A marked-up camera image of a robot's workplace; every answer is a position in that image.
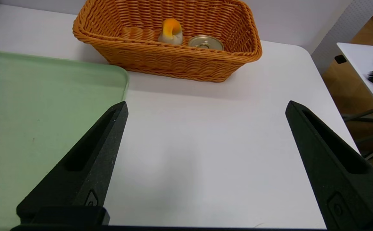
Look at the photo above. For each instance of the small black block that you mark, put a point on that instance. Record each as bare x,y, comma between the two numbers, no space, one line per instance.
340,59

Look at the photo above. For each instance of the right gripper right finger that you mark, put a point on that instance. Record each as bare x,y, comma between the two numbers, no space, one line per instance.
340,179

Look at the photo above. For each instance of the orange wicker basket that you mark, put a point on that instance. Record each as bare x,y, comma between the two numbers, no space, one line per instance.
173,64

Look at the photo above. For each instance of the white perforated panel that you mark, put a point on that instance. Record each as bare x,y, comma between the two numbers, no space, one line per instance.
340,32

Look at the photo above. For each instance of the light green plastic tray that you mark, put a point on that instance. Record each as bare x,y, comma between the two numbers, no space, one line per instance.
29,112

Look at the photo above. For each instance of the gold lid food can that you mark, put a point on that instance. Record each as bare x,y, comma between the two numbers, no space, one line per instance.
205,42

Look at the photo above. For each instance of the white side table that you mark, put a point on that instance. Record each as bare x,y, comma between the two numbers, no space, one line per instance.
362,61

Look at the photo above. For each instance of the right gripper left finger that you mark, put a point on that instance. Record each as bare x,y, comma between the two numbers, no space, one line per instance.
84,166

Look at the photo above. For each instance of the white bun with orange top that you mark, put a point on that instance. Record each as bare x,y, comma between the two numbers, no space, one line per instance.
171,33

